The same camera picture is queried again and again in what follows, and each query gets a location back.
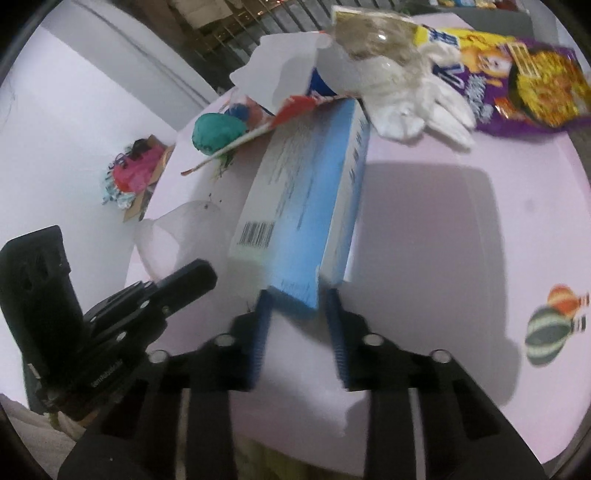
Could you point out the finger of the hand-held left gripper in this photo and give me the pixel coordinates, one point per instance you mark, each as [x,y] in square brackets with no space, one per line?
[189,281]

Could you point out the blue white paper cup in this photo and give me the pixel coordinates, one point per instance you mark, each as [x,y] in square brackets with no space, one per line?
[323,85]

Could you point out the clear plastic cup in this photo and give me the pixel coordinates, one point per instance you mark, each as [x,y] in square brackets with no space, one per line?
[184,235]

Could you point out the white fleece garment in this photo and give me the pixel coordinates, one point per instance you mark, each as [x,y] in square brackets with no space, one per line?
[32,438]

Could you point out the white glove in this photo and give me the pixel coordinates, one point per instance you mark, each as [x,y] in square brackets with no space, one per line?
[415,106]

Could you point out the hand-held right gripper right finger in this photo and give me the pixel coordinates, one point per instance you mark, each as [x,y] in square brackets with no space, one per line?
[335,341]

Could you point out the blue white cardboard box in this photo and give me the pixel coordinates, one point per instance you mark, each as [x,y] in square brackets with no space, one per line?
[304,203]

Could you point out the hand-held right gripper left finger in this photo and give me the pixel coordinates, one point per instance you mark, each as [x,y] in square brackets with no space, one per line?
[259,341]

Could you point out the teal ball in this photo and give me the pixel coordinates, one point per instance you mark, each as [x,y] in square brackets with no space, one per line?
[214,131]

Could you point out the purple yellow noodle packet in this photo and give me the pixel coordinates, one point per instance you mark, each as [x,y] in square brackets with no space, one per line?
[531,78]

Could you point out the pile of colourful cloth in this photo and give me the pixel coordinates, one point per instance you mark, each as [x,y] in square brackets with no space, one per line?
[134,175]

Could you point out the olive brown carton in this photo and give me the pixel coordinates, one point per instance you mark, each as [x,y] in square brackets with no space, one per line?
[369,34]

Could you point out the red white torn wrapper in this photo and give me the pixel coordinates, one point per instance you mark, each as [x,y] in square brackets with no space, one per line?
[277,69]

